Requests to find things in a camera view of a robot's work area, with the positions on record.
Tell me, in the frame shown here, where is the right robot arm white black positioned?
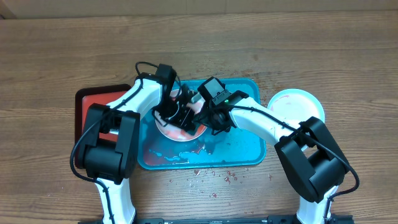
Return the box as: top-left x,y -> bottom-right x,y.
194,90 -> 354,223

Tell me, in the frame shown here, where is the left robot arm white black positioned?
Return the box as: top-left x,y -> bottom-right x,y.
70,70 -> 204,223

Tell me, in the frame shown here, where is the light blue plate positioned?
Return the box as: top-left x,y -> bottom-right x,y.
267,89 -> 325,122

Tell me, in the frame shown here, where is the teal plastic tray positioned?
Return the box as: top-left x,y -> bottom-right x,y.
137,77 -> 267,170

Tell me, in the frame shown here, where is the red tray with black rim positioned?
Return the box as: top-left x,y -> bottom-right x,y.
74,84 -> 138,170

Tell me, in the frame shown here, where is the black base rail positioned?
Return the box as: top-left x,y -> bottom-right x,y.
78,214 -> 354,224

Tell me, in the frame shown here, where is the white plate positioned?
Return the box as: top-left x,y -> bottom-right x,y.
154,89 -> 207,142

